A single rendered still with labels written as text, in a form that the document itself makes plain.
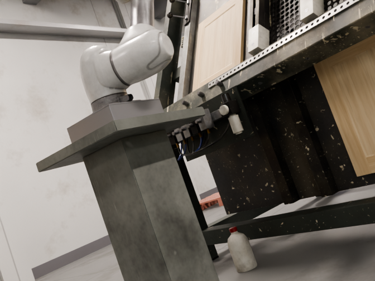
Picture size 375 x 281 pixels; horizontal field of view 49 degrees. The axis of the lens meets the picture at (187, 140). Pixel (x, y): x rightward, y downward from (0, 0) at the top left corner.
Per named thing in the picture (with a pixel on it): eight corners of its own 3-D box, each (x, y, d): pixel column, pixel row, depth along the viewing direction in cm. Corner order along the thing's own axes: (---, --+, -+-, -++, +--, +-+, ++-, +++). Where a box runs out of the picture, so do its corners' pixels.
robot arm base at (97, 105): (113, 103, 151) (109, 90, 151) (83, 123, 166) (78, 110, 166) (149, 98, 164) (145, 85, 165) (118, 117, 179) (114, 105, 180)
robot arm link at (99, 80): (104, 107, 177) (88, 59, 179) (139, 91, 171) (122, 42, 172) (81, 106, 162) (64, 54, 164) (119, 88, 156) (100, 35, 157)
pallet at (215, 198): (185, 216, 535) (182, 208, 536) (219, 199, 598) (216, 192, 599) (260, 195, 464) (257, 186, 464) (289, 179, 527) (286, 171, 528)
